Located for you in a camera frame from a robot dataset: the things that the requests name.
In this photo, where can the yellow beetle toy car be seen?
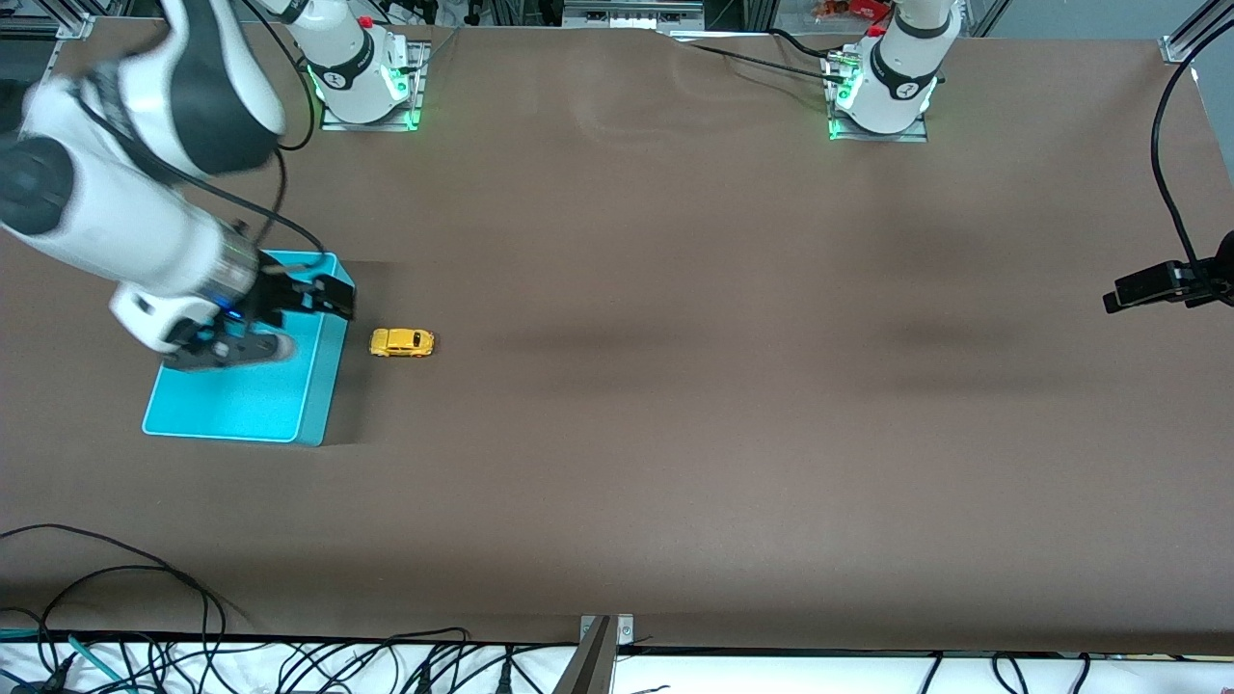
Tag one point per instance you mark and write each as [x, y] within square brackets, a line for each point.
[402, 342]

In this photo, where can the aluminium frame profile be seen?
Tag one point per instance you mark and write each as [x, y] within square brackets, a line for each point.
[1181, 46]
[627, 10]
[75, 27]

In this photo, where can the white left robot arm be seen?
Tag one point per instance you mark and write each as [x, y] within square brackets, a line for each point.
[901, 72]

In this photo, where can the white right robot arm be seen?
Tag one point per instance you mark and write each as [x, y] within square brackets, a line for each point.
[125, 231]

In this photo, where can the black power plug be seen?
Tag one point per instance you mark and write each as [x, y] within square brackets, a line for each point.
[421, 680]
[503, 680]

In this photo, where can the metal table edge bracket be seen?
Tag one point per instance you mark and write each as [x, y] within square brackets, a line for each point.
[593, 665]

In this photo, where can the turquoise plastic bin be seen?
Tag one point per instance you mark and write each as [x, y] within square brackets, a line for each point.
[260, 405]

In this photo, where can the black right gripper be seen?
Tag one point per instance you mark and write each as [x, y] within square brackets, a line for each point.
[275, 295]

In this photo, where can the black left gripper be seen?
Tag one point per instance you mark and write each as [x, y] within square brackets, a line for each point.
[1195, 280]

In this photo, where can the red packet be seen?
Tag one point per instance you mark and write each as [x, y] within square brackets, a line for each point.
[858, 8]

